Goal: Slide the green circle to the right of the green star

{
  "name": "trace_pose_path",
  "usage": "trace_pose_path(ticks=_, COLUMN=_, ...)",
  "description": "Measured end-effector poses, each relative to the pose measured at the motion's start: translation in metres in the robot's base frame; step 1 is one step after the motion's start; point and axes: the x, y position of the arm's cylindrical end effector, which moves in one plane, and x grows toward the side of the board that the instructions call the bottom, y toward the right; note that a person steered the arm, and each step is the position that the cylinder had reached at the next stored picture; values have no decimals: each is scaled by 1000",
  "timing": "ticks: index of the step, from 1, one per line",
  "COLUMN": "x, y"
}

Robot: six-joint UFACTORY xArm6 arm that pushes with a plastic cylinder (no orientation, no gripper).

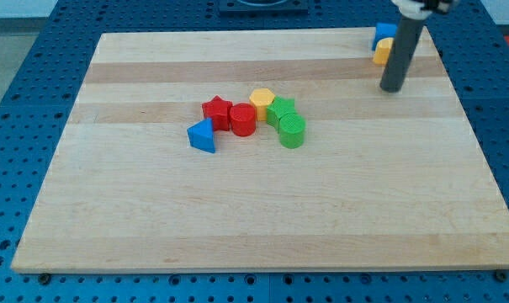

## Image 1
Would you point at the yellow hexagon block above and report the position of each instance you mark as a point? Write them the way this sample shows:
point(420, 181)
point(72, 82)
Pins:
point(260, 99)

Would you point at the blue triangle block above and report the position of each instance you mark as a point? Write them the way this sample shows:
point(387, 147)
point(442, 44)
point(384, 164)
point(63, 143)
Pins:
point(201, 136)

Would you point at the green star block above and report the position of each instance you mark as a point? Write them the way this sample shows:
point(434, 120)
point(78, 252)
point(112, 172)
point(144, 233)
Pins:
point(278, 109)

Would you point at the green cylinder block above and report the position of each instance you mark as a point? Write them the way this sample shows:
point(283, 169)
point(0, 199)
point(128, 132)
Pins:
point(292, 131)

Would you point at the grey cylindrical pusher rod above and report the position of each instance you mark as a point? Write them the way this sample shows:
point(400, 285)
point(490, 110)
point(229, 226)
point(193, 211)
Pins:
point(402, 51)

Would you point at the red star block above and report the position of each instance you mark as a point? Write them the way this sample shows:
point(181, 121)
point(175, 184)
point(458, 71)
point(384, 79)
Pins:
point(218, 109)

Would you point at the blue cube block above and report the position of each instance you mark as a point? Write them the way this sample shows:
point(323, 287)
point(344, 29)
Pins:
point(382, 31)

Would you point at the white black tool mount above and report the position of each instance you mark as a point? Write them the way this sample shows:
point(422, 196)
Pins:
point(422, 9)

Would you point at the light wooden board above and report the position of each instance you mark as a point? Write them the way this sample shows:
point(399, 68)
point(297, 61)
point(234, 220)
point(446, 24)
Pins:
point(383, 181)

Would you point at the yellow rounded block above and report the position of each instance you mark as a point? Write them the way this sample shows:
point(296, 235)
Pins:
point(382, 51)

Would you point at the dark blue base plate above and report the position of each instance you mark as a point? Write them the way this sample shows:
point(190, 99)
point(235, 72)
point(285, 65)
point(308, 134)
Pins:
point(262, 6)

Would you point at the red cylinder block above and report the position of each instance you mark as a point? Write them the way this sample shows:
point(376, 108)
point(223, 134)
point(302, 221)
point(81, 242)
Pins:
point(243, 119)

